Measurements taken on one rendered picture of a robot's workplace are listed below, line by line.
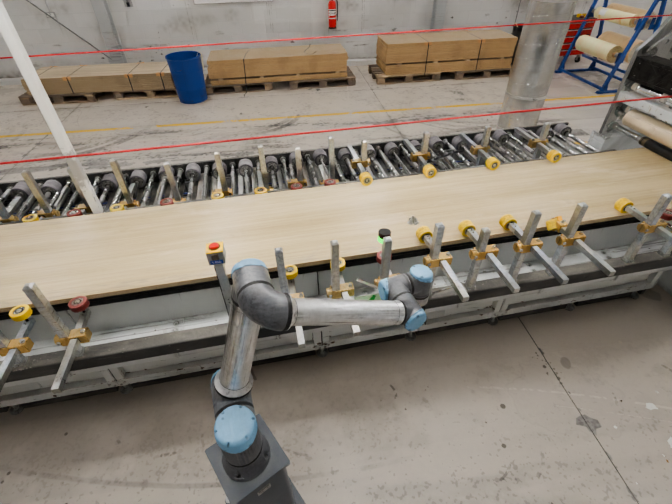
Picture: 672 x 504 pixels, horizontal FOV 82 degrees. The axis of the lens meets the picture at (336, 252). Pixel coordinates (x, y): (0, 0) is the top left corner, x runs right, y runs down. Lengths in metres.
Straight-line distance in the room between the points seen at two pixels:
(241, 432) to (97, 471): 1.32
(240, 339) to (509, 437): 1.75
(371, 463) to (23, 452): 1.95
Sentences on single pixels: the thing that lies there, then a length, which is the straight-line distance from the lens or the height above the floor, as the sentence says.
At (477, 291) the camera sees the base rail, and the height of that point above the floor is 0.70.
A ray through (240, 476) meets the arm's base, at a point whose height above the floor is 0.62.
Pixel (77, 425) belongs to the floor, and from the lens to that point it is 2.93.
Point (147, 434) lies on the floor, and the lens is 2.70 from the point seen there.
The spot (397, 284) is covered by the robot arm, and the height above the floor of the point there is 1.19.
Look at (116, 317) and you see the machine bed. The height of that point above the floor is 0.70.
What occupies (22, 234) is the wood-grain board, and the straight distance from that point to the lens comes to 2.87.
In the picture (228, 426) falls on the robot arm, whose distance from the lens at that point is 1.56.
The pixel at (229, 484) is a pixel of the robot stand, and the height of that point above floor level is 0.60.
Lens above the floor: 2.23
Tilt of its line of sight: 40 degrees down
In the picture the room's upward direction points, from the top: 1 degrees counter-clockwise
